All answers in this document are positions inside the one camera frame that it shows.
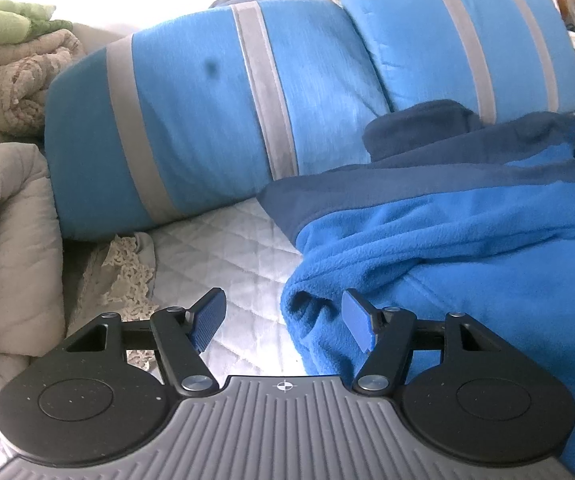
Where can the blue fleece jacket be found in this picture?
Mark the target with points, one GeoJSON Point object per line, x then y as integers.
{"type": "Point", "coordinates": [442, 260]}

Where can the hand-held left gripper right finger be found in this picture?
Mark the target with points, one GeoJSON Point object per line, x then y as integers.
{"type": "Point", "coordinates": [357, 322]}

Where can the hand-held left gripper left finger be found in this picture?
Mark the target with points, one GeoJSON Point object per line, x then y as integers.
{"type": "Point", "coordinates": [207, 320]}

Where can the blue cushion with grey stripes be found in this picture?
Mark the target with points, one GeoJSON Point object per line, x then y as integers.
{"type": "Point", "coordinates": [182, 135]}
{"type": "Point", "coordinates": [417, 50]}

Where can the green pillow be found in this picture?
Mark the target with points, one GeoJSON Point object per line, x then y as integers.
{"type": "Point", "coordinates": [2, 22]}

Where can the lace-trimmed grey cloth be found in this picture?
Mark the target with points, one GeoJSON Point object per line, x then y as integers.
{"type": "Point", "coordinates": [127, 270]}

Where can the beige quilted duvet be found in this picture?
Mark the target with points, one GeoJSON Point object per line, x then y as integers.
{"type": "Point", "coordinates": [12, 235]}

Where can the beige knit blanket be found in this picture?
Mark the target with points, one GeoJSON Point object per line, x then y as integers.
{"type": "Point", "coordinates": [12, 85]}

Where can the grey quilted bed cover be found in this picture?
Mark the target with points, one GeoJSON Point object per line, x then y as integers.
{"type": "Point", "coordinates": [227, 260]}

